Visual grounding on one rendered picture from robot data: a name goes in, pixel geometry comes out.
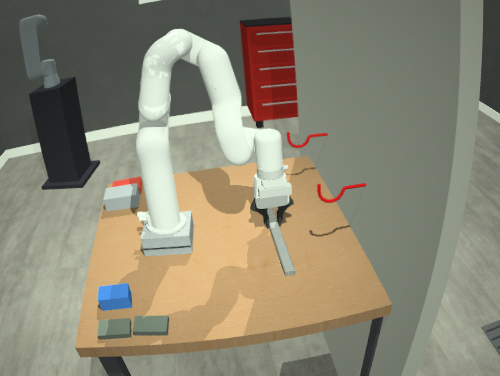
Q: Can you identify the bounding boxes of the blue block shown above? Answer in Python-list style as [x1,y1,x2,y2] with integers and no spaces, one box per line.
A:
[98,283,132,311]

